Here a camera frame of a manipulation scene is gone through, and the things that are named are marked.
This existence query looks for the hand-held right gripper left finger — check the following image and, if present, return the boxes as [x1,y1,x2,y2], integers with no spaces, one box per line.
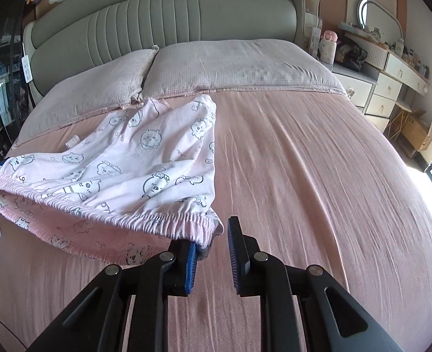
[25,240,198,352]

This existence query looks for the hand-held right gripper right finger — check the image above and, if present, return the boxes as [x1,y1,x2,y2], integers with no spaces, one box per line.
[227,216,407,352]

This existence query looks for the pink bear print pajama pants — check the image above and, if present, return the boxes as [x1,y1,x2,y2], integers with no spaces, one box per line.
[0,94,224,266]

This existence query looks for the dark glass door wardrobe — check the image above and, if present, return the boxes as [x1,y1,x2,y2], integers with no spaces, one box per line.
[0,0,30,169]

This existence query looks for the bed with pink sheet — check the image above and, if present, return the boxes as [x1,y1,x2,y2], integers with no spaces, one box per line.
[0,38,432,352]

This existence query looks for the pinkish grey waffle pillow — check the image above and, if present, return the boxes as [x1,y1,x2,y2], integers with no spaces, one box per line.
[142,38,348,99]
[16,46,161,143]

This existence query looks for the white nightstand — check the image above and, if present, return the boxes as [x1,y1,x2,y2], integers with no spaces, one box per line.
[329,60,380,109]

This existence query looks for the white stool with gold legs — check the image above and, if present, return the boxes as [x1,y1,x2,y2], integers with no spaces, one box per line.
[382,103,414,143]

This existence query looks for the cardboard box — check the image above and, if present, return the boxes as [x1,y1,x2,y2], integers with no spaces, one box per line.
[401,108,432,151]

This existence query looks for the grey padded headboard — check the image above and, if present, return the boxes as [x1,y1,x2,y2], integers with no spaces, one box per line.
[23,0,306,98]

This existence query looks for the white bottle with pink cap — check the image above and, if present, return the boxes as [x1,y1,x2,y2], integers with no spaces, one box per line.
[318,30,338,64]

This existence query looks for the white power strip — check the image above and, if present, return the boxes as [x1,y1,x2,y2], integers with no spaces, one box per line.
[307,26,322,51]

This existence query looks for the black bag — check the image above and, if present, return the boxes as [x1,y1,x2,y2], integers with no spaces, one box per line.
[335,38,368,72]

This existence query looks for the white vanity desk with drawers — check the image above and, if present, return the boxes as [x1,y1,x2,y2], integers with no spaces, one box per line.
[344,31,431,133]

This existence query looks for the group of cosmetic bottles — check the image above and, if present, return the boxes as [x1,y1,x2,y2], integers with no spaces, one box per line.
[394,38,431,79]

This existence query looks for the rounded vanity mirror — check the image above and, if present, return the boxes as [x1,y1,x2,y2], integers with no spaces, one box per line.
[357,0,403,41]

